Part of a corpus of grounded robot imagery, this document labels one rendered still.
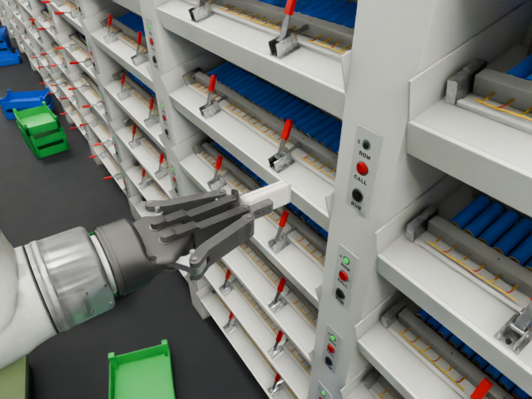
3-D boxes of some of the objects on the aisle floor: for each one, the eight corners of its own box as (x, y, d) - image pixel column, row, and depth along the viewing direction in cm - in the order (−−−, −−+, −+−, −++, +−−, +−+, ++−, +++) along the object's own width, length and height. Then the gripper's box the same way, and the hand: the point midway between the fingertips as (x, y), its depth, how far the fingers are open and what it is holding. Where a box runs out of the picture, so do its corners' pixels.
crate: (180, 435, 123) (176, 423, 118) (112, 456, 118) (105, 444, 114) (170, 351, 146) (167, 338, 141) (112, 366, 141) (108, 353, 137)
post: (138, 225, 203) (-8, -349, 95) (131, 215, 209) (-13, -334, 101) (174, 210, 212) (79, -327, 104) (167, 202, 218) (70, -314, 110)
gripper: (93, 254, 47) (259, 190, 58) (132, 332, 38) (318, 240, 50) (76, 203, 42) (260, 145, 54) (117, 279, 34) (324, 190, 45)
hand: (266, 199), depth 50 cm, fingers closed
